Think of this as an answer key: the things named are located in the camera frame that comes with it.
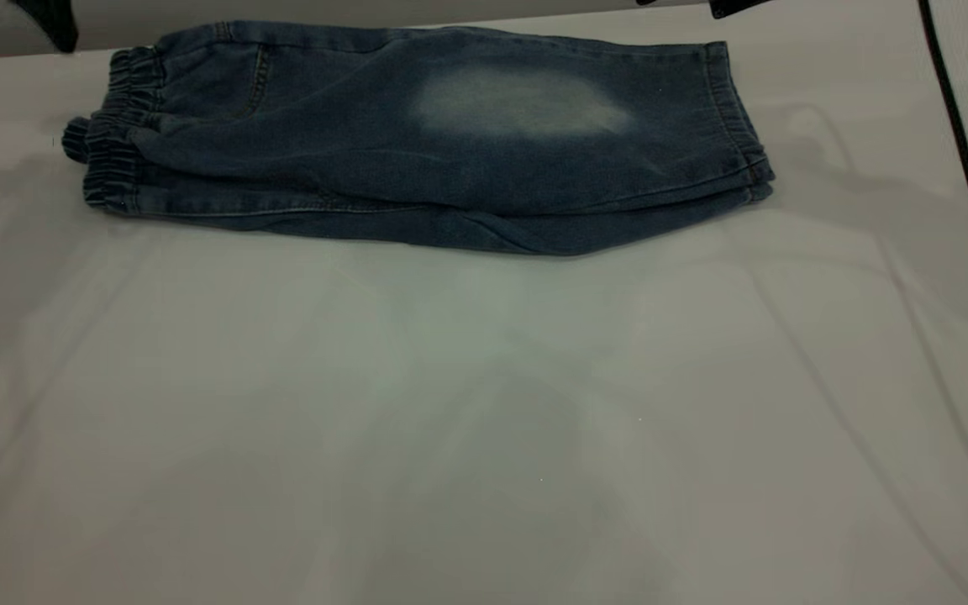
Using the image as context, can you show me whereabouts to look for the blue denim shorts with print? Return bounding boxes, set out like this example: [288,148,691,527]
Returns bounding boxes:
[61,21,777,257]

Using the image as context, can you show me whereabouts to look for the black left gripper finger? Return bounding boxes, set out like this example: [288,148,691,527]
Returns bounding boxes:
[13,0,80,54]

